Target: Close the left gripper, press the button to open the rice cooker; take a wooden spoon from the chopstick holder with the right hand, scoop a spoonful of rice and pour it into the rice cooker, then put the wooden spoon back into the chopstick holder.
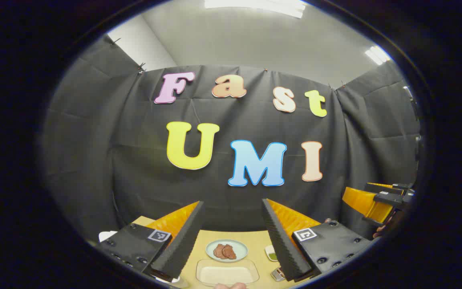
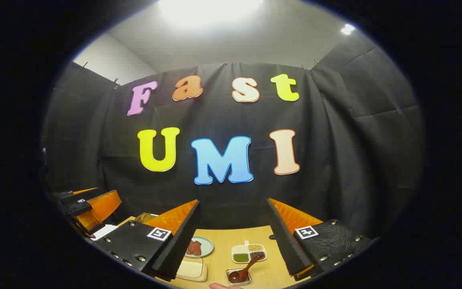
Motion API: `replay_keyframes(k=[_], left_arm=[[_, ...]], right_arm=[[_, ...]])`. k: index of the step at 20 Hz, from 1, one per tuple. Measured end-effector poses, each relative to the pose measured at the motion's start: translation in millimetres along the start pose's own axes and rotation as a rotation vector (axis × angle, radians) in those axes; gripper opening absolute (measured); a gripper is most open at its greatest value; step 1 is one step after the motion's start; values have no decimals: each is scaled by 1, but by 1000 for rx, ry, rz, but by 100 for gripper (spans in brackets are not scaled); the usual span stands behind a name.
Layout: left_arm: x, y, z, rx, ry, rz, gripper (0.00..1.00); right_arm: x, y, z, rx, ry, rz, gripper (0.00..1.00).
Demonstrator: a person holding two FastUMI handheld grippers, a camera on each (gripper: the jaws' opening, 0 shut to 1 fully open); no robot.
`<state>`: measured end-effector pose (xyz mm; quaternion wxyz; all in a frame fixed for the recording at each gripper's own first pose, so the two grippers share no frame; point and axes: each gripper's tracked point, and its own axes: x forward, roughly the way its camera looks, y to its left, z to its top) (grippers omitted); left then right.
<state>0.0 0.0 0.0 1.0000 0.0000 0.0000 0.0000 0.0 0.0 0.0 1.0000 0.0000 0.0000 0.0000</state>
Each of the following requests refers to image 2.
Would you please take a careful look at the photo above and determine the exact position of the pale green plate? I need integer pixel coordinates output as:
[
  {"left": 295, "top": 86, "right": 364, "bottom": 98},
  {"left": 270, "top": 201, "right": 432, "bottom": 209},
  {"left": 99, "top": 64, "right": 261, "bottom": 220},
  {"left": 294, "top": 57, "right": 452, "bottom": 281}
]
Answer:
[{"left": 185, "top": 236, "right": 215, "bottom": 258}]

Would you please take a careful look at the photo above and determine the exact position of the white rice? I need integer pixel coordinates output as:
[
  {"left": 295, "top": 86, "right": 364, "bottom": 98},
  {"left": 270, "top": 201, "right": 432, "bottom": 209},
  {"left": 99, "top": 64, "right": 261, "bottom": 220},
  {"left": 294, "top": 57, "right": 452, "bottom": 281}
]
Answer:
[{"left": 177, "top": 260, "right": 203, "bottom": 278}]

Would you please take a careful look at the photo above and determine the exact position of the large ceiling light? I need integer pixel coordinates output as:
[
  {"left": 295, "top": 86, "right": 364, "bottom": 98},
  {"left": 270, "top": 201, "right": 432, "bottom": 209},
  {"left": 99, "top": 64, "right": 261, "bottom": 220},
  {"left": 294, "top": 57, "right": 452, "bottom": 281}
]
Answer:
[{"left": 159, "top": 0, "right": 263, "bottom": 26}]

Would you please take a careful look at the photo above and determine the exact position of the white rice cooker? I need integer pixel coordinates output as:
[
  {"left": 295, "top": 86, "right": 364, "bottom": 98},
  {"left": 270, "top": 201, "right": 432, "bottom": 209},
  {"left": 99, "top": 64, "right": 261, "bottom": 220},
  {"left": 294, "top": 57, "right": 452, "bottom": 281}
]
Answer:
[{"left": 89, "top": 224, "right": 118, "bottom": 242}]

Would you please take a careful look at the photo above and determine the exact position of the white divided dish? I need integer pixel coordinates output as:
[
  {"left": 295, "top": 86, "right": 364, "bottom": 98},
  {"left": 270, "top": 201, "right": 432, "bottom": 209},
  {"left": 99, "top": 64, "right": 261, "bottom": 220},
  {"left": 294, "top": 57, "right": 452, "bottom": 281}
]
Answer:
[{"left": 231, "top": 240, "right": 267, "bottom": 264}]

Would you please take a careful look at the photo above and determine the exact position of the black backdrop cloth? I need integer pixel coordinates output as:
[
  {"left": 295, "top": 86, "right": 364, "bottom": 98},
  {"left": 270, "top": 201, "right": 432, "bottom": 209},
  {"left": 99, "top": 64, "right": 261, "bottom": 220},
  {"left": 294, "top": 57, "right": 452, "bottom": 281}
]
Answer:
[{"left": 43, "top": 30, "right": 426, "bottom": 241}]

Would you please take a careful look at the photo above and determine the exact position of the transparent plastic container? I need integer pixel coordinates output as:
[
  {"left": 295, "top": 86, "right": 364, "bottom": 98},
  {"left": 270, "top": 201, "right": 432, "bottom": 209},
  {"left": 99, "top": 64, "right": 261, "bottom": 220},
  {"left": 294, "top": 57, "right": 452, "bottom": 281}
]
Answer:
[{"left": 175, "top": 256, "right": 208, "bottom": 283}]

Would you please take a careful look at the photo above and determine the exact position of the brown wooden spoon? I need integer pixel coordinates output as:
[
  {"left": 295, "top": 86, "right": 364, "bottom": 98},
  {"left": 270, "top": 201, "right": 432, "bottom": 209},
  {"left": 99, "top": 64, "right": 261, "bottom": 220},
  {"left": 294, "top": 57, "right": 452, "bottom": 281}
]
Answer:
[{"left": 228, "top": 255, "right": 261, "bottom": 282}]

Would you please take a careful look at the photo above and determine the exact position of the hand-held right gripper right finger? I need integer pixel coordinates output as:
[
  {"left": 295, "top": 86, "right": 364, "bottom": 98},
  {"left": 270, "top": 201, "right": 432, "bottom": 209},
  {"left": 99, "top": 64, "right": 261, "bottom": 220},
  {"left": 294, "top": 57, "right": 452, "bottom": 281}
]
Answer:
[{"left": 266, "top": 197, "right": 374, "bottom": 281}]

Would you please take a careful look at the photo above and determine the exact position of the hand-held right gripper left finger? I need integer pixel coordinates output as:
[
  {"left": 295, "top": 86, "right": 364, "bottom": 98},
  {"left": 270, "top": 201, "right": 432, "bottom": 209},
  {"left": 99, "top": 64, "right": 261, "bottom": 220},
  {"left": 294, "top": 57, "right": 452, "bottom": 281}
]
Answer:
[{"left": 91, "top": 199, "right": 201, "bottom": 281}]

